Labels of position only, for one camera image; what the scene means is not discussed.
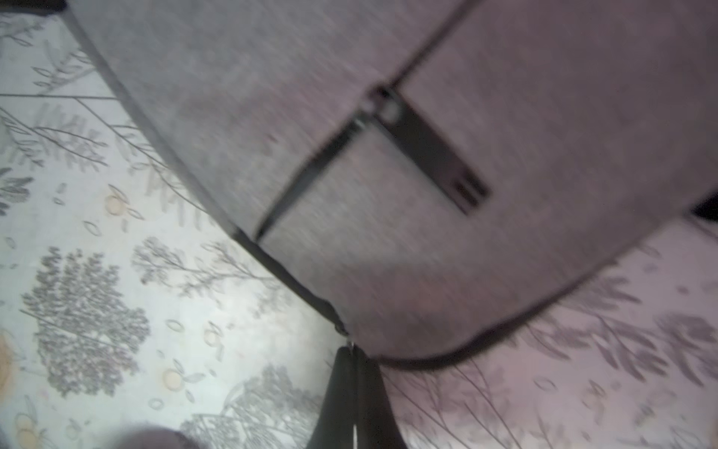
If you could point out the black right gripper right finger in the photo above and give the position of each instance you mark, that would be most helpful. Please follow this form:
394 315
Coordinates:
376 425

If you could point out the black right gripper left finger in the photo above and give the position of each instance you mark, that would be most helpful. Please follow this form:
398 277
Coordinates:
336 422

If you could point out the grey laptop sleeve bag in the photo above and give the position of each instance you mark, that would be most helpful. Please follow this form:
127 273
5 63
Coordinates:
423 172

